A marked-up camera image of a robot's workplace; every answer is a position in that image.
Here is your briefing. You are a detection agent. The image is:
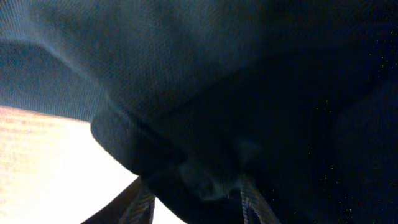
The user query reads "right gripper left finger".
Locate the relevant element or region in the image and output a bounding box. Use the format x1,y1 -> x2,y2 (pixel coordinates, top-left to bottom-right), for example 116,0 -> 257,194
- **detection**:
81,177 -> 155,224

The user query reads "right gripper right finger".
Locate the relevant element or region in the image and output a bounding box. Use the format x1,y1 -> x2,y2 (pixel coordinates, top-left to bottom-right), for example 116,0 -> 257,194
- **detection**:
239,177 -> 281,224

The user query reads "black t-shirt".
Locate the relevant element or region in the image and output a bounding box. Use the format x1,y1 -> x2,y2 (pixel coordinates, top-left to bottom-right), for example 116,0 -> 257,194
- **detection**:
1,0 -> 397,223

